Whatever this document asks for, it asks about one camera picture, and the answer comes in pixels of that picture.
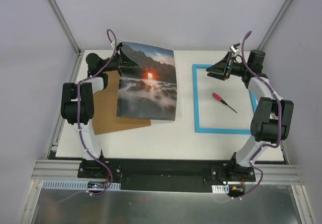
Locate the red handled screwdriver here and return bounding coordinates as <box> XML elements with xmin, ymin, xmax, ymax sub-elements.
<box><xmin>212</xmin><ymin>93</ymin><xmax>237</xmax><ymax>113</ymax></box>

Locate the sunset seascape photo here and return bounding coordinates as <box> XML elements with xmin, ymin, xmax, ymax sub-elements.
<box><xmin>115</xmin><ymin>41</ymin><xmax>177</xmax><ymax>121</ymax></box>

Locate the blue picture frame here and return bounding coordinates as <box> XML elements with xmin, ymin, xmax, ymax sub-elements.
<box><xmin>192</xmin><ymin>64</ymin><xmax>257</xmax><ymax>135</ymax></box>

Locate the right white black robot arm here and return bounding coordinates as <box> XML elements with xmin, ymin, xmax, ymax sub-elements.
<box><xmin>206</xmin><ymin>50</ymin><xmax>294</xmax><ymax>182</ymax></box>

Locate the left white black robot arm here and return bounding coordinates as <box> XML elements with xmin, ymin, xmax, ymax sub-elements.
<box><xmin>60</xmin><ymin>43</ymin><xmax>139</xmax><ymax>179</ymax></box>

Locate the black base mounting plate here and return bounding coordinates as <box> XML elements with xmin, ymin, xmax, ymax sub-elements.
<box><xmin>77</xmin><ymin>159</ymin><xmax>256</xmax><ymax>193</ymax></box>

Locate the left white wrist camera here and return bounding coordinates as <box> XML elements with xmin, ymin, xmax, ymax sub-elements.
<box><xmin>111</xmin><ymin>40</ymin><xmax>122</xmax><ymax>50</ymax></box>

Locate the brown frame backing board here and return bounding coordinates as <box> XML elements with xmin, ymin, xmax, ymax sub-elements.
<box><xmin>92</xmin><ymin>71</ymin><xmax>151</xmax><ymax>135</ymax></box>

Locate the left aluminium corner post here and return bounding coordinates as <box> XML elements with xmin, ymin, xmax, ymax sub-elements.
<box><xmin>47</xmin><ymin>0</ymin><xmax>82</xmax><ymax>55</ymax></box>

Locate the aluminium corner post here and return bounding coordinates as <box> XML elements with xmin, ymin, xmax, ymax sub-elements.
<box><xmin>257</xmin><ymin>0</ymin><xmax>294</xmax><ymax>51</ymax></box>
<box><xmin>47</xmin><ymin>0</ymin><xmax>82</xmax><ymax>55</ymax></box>

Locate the right aluminium corner post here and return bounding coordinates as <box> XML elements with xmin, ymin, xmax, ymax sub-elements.
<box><xmin>257</xmin><ymin>0</ymin><xmax>294</xmax><ymax>51</ymax></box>

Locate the right white cable duct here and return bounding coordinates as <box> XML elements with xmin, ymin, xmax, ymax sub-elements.
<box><xmin>211</xmin><ymin>185</ymin><xmax>229</xmax><ymax>194</ymax></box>

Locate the white cable duct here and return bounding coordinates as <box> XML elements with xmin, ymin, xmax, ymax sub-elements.
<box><xmin>43</xmin><ymin>180</ymin><xmax>121</xmax><ymax>191</ymax></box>
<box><xmin>211</xmin><ymin>185</ymin><xmax>229</xmax><ymax>194</ymax></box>

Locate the front aluminium rail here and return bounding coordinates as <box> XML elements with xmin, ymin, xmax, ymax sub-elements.
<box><xmin>31</xmin><ymin>159</ymin><xmax>304</xmax><ymax>185</ymax></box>

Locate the left white cable duct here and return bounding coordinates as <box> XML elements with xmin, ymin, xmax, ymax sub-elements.
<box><xmin>43</xmin><ymin>180</ymin><xmax>121</xmax><ymax>191</ymax></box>

